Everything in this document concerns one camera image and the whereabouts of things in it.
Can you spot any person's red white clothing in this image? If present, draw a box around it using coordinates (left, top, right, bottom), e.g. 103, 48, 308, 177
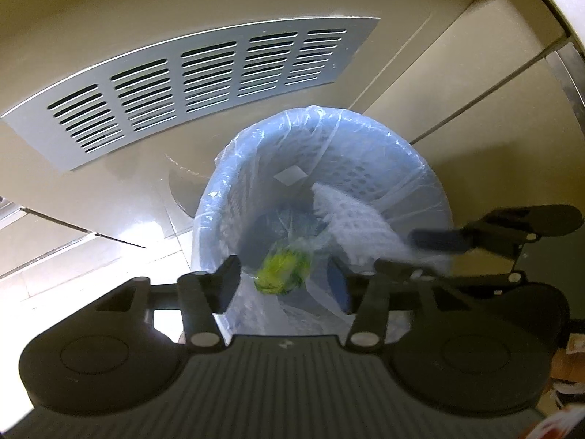
525, 400, 585, 439

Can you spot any long grey vent grille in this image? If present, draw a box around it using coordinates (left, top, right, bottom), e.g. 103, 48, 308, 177
0, 16, 381, 172

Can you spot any yellow-green wrapper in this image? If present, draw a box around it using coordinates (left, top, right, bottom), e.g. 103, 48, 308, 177
255, 240, 318, 296

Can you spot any beige kitchen cabinet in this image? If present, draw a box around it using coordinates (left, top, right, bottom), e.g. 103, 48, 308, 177
0, 0, 572, 257

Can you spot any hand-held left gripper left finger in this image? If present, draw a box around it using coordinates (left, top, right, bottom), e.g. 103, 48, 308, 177
89, 255, 242, 352

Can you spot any white paper label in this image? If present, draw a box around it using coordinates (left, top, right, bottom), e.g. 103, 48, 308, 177
274, 165, 308, 186

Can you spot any metal door frame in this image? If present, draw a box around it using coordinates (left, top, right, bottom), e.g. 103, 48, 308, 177
521, 0, 585, 147

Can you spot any blue mesh plastic trash bin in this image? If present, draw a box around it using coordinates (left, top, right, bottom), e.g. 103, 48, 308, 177
191, 105, 453, 337

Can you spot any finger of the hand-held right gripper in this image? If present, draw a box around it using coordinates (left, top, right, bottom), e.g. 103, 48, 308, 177
410, 204, 585, 259
375, 260, 526, 286

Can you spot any waste bin with plastic liner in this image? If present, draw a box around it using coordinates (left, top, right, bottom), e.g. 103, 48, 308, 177
191, 105, 453, 337

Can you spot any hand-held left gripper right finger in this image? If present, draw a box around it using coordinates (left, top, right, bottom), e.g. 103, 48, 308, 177
328, 258, 483, 350

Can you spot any white foam fruit net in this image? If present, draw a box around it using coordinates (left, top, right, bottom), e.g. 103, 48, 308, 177
313, 183, 453, 276

